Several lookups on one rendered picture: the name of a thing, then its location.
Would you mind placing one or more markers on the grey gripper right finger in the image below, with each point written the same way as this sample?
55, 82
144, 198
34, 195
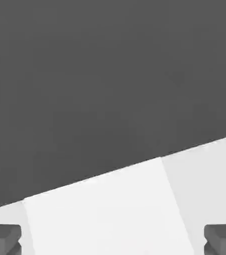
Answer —
223, 238

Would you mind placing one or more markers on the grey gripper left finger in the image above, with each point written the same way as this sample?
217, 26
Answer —
2, 238

